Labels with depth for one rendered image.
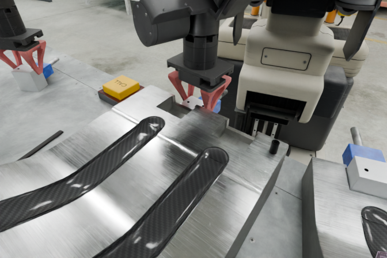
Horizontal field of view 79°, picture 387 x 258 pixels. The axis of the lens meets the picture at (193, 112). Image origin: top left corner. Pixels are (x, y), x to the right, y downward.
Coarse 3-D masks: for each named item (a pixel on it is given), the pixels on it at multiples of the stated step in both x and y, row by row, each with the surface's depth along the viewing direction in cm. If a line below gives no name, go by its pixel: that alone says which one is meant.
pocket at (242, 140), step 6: (228, 120) 36; (222, 126) 36; (228, 126) 37; (216, 132) 34; (222, 132) 37; (228, 132) 37; (234, 132) 36; (240, 132) 36; (222, 138) 36; (228, 138) 36; (234, 138) 36; (240, 138) 36; (246, 138) 35; (252, 138) 35; (234, 144) 35; (240, 144) 35; (246, 144) 35
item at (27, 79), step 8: (56, 56) 66; (24, 64) 58; (48, 64) 61; (16, 72) 55; (24, 72) 55; (32, 72) 55; (48, 72) 61; (16, 80) 57; (24, 80) 56; (32, 80) 56; (40, 80) 58; (24, 88) 58; (32, 88) 57; (40, 88) 58
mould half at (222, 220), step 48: (144, 96) 41; (96, 144) 32; (192, 144) 32; (0, 192) 24; (96, 192) 27; (144, 192) 27; (240, 192) 26; (0, 240) 19; (48, 240) 20; (96, 240) 22; (192, 240) 22; (240, 240) 26
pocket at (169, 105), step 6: (174, 96) 41; (162, 102) 39; (168, 102) 41; (174, 102) 42; (162, 108) 40; (168, 108) 41; (174, 108) 42; (180, 108) 41; (186, 108) 40; (174, 114) 41; (180, 114) 41; (186, 114) 41
